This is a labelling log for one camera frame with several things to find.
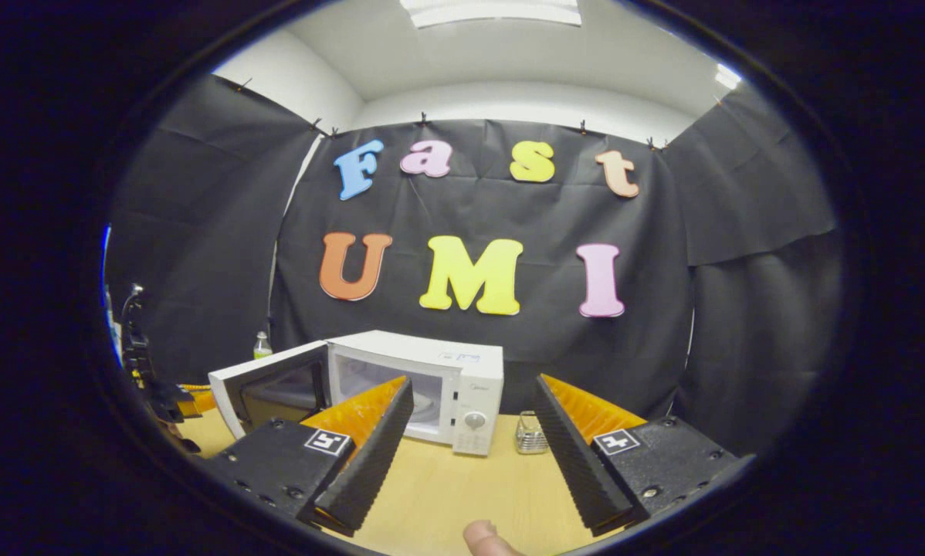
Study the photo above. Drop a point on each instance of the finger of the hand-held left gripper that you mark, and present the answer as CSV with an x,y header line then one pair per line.
x,y
204,400

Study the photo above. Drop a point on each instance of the green plastic bottle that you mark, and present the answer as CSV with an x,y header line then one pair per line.
x,y
262,349

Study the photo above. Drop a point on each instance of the white microwave oven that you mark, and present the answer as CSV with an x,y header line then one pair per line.
x,y
470,386

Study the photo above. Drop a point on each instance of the small ceiling light panel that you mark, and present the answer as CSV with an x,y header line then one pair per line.
x,y
728,76

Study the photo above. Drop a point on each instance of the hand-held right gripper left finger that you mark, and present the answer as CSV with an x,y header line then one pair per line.
x,y
370,463

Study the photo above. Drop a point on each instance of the large ceiling light panel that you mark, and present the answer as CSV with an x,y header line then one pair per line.
x,y
493,11

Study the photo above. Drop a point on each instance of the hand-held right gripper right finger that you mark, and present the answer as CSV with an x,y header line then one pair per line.
x,y
570,455

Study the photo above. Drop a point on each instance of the row of small cloth clips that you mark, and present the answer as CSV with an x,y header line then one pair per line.
x,y
424,119

